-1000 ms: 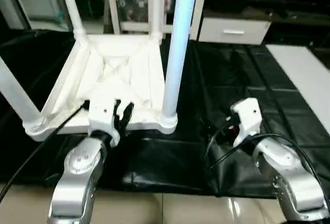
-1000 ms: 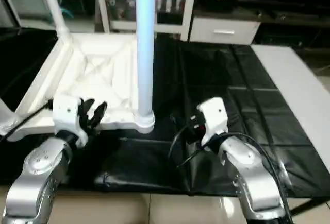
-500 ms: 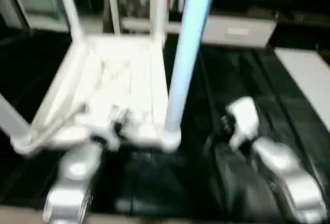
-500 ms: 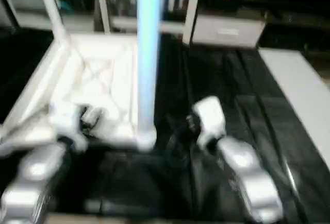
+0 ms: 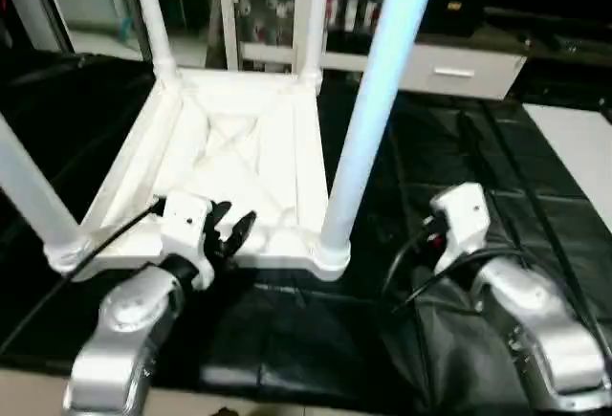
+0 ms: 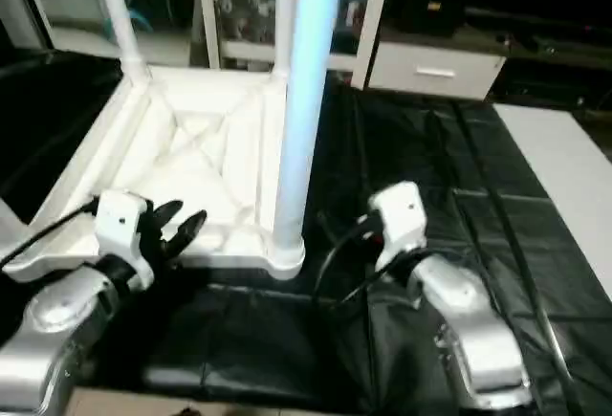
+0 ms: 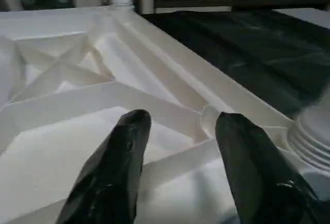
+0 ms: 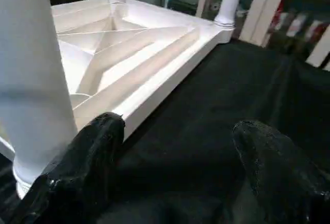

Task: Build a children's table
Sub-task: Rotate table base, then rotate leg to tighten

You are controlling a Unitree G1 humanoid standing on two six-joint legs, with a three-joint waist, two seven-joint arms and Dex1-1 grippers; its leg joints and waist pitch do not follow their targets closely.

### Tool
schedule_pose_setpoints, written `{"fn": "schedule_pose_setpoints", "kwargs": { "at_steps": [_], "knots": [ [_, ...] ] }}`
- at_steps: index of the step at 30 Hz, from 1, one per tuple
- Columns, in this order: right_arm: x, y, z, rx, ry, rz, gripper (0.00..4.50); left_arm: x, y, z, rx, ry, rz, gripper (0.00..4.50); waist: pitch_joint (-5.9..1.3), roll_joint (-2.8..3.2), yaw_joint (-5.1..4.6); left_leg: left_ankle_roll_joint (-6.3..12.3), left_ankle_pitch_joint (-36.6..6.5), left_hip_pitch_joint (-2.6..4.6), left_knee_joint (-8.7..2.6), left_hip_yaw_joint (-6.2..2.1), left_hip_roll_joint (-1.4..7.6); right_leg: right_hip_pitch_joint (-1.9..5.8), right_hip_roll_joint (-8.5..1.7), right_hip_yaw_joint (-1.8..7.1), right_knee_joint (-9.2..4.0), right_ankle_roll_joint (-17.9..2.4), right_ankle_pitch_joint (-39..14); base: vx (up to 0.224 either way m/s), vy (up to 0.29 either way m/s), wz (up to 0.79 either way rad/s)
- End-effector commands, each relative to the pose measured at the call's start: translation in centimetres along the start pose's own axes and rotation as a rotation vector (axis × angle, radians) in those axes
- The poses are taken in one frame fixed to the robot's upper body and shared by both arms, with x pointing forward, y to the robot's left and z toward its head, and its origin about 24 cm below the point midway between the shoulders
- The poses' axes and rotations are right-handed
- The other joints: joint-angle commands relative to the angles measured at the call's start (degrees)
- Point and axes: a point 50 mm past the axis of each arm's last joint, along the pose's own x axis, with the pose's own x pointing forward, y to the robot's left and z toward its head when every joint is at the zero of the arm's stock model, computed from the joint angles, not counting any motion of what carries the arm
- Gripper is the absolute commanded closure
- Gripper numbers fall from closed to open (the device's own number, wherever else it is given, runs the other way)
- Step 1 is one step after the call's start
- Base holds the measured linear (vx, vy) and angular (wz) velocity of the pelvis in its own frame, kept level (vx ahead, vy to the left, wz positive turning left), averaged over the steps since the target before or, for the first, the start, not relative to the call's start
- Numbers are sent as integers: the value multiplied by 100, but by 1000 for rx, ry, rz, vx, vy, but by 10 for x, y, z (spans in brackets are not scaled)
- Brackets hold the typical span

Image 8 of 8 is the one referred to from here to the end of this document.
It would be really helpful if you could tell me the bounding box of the black work mat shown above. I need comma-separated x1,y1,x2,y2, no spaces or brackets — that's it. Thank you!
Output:
0,0,330,224

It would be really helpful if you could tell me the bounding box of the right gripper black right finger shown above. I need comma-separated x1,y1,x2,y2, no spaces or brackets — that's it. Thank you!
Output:
232,119,330,224

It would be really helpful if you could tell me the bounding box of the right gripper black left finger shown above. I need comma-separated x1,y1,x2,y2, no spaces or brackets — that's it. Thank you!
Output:
19,112,126,224

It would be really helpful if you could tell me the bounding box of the white plastic table top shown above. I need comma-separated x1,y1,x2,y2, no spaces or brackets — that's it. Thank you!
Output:
0,0,237,200

